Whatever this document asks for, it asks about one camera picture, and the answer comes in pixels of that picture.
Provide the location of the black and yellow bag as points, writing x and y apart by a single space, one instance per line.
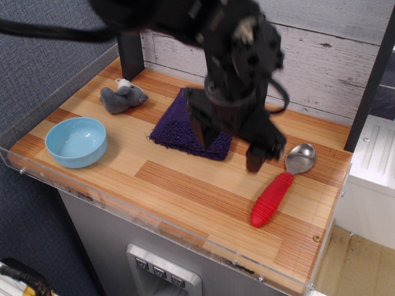
19 279

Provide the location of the light blue bowl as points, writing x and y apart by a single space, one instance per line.
77 142

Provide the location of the black vertical post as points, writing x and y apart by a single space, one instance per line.
131 55
373 83

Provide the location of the red handled metal spoon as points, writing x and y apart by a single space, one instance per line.
299 160

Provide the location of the black left vertical post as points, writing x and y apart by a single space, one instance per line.
131 55

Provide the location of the grey plush toy animal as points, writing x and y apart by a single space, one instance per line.
126 96

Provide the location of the black right vertical post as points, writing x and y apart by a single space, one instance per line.
373 83

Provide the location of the purple folded cloth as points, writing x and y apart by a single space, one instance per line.
174 131

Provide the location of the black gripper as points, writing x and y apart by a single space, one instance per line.
211 113

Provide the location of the grey cabinet with button panel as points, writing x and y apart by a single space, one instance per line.
154 262

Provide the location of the clear acrylic table guard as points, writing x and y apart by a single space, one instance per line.
143 200

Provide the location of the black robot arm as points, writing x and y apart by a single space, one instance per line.
242 51

